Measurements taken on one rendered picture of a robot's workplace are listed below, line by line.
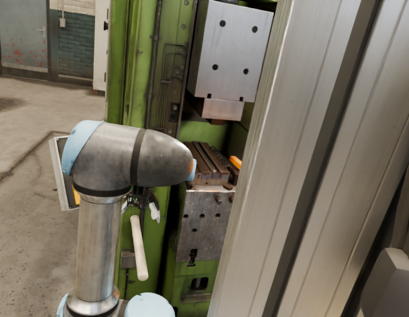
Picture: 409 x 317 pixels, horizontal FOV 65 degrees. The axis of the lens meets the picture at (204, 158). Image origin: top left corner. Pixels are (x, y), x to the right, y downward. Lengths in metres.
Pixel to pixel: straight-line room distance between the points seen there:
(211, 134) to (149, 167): 1.50
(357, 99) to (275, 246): 0.09
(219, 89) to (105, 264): 0.99
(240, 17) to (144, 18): 0.41
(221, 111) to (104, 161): 0.98
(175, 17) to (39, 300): 1.79
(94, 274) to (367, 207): 0.64
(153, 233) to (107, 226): 1.25
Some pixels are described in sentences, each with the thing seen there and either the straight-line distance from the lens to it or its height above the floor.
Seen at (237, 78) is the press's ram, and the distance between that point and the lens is 1.52.
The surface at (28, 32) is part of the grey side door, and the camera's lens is 8.01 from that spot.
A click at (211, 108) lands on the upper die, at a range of 1.51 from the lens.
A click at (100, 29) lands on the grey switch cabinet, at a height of 1.27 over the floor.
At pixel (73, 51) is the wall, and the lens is 7.74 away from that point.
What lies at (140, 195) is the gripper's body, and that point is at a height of 1.07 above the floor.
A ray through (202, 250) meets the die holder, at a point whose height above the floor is 0.54.
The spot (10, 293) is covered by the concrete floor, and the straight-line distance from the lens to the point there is 2.41.
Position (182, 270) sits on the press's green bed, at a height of 0.40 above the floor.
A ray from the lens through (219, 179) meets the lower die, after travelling 1.67.
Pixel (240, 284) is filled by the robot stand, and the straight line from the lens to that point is 0.22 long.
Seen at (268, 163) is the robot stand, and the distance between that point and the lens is 0.17.
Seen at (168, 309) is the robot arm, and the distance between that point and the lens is 0.84.
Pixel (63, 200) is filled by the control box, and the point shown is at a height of 0.98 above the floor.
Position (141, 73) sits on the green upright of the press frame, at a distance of 1.55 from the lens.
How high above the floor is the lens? 1.67
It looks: 22 degrees down
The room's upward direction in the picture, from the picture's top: 10 degrees clockwise
